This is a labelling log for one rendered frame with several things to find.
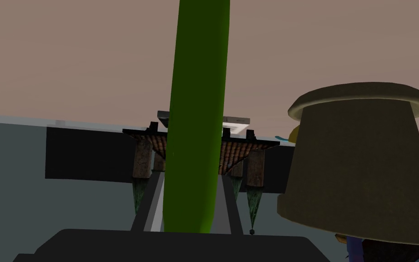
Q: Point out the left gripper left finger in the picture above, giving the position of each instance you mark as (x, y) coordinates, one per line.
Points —
(150, 207)

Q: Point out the black wall panel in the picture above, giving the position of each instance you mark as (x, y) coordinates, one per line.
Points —
(86, 153)

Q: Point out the long green cylinder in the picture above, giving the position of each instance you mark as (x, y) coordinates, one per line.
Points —
(198, 109)

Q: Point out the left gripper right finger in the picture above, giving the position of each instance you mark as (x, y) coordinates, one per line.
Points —
(227, 211)

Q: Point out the tiled table with wooden legs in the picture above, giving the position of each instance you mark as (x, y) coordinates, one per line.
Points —
(142, 160)

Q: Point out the brown flower pot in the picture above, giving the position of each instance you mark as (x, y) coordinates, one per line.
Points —
(358, 167)

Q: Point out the white flat box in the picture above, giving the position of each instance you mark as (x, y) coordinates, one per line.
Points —
(237, 122)

